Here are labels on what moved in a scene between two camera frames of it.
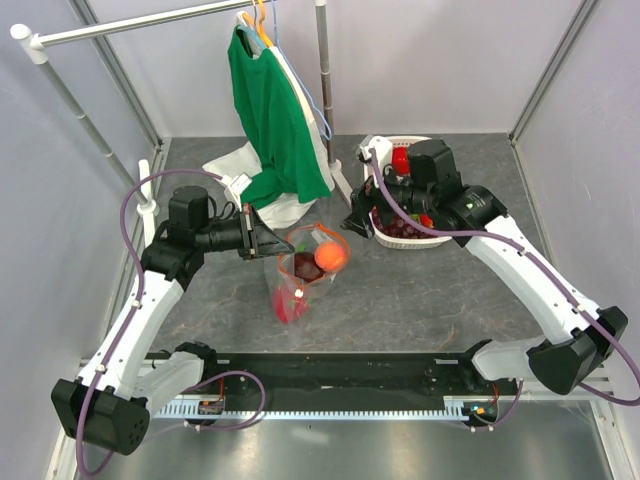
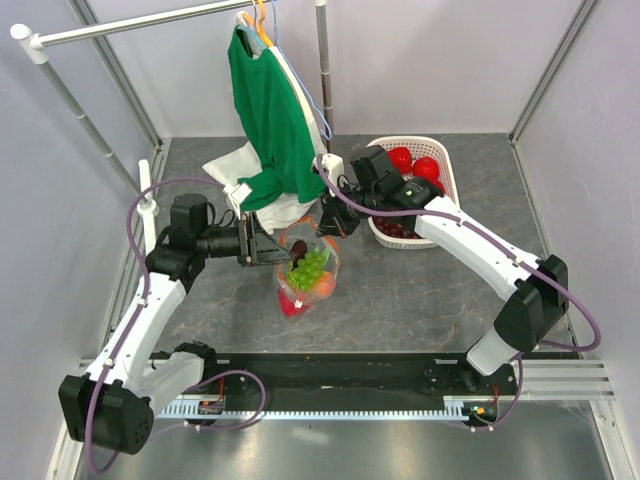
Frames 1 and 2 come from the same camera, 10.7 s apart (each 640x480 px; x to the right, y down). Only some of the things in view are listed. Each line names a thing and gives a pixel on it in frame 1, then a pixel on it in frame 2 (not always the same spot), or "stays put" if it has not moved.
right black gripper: (361, 202) to (333, 223)
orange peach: (330, 256) to (325, 285)
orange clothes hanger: (267, 41) stays put
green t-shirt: (291, 162) stays put
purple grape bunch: (399, 228) stays put
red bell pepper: (400, 161) stays put
